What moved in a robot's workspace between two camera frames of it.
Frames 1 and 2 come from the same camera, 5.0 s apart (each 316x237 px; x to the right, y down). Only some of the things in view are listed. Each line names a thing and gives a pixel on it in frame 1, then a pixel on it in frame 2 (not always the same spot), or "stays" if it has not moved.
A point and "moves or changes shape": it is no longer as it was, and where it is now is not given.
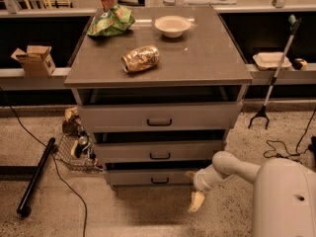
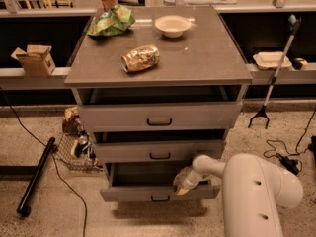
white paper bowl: (173, 26) stays
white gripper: (200, 182) to (185, 180)
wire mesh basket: (77, 152) stays
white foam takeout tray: (273, 60) stays
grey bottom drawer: (148, 176) moves or changes shape
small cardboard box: (36, 60) stays
